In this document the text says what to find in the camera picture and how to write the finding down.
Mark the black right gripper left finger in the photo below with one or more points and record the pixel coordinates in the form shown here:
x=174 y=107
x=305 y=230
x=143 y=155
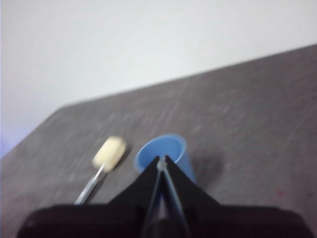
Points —
x=104 y=220

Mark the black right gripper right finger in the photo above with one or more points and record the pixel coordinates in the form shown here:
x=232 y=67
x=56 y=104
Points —
x=223 y=223

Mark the blue plastic cup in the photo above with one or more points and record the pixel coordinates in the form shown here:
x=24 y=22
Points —
x=161 y=146

